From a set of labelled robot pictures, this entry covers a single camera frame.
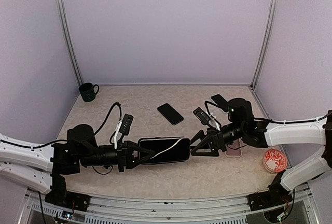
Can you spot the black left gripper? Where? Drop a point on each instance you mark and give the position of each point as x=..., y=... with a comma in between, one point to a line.
x=125, y=155

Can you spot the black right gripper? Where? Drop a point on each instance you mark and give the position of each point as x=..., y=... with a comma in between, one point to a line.
x=215, y=148

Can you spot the pink clear phone case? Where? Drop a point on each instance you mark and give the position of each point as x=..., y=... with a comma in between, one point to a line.
x=234, y=149

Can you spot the small black phone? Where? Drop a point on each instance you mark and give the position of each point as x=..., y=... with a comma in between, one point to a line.
x=171, y=115

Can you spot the light blue phone case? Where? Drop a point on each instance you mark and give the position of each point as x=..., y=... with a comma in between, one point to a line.
x=220, y=102

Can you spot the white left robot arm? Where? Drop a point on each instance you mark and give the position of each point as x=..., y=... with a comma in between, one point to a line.
x=79, y=149

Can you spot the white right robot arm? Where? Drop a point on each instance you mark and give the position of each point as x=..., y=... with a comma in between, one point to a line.
x=264, y=133

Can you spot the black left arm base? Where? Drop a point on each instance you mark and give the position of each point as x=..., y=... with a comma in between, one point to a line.
x=60, y=196

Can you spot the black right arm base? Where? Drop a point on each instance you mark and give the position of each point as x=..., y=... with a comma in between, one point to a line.
x=274, y=196

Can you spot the red patterned white dish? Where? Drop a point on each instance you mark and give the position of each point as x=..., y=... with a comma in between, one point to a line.
x=274, y=161

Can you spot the dark green mug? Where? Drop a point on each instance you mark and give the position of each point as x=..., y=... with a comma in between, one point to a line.
x=88, y=91

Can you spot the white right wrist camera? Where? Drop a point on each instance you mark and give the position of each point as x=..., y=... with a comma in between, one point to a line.
x=207, y=119

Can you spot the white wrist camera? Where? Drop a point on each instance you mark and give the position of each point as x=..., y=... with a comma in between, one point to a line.
x=123, y=127
x=207, y=119

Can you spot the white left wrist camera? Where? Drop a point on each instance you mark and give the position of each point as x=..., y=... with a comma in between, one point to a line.
x=123, y=127

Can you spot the aluminium front rail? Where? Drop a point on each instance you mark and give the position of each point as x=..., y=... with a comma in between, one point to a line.
x=230, y=209

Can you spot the right aluminium corner post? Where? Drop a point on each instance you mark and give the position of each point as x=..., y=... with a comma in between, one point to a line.
x=265, y=43

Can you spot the aluminium corner post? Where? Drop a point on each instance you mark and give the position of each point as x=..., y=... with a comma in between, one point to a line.
x=68, y=41
x=265, y=43

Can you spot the left aluminium corner post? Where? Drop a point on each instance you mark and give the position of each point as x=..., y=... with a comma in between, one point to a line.
x=68, y=41

